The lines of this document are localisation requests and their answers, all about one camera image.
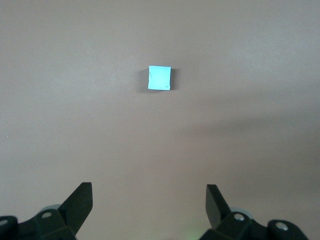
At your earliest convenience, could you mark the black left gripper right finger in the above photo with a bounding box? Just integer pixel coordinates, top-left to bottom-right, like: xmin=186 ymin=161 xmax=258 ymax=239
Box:
xmin=197 ymin=184 xmax=309 ymax=240

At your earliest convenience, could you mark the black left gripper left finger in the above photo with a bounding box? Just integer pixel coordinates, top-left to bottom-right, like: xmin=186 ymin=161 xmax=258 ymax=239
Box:
xmin=0 ymin=182 xmax=94 ymax=240

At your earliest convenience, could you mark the blue foam block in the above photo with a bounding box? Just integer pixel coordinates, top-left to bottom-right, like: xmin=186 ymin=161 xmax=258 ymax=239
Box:
xmin=147 ymin=65 xmax=172 ymax=91

